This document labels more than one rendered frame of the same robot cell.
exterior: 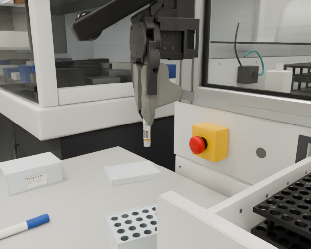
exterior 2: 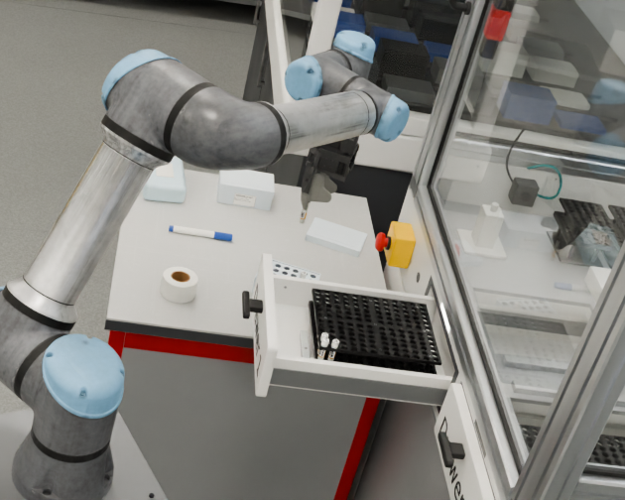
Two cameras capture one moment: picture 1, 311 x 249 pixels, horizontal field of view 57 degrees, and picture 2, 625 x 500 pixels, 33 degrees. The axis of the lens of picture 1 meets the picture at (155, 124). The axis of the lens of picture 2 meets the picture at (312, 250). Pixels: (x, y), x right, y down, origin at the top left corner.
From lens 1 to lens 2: 1.72 m
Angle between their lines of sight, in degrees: 30
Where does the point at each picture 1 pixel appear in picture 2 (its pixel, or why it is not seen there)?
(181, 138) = not seen: hidden behind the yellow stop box
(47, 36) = (325, 40)
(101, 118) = (364, 152)
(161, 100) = (313, 197)
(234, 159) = (409, 273)
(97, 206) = (275, 250)
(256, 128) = (423, 253)
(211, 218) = (268, 272)
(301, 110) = (436, 256)
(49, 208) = (238, 231)
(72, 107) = not seen: hidden behind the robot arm
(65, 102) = not seen: hidden behind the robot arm
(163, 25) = (322, 154)
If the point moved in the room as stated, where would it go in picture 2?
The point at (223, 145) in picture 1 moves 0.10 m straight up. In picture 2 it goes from (404, 254) to (417, 213)
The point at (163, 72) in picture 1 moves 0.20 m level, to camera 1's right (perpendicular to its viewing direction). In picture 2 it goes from (319, 181) to (406, 228)
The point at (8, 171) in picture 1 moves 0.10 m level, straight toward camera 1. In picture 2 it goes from (223, 181) to (215, 201)
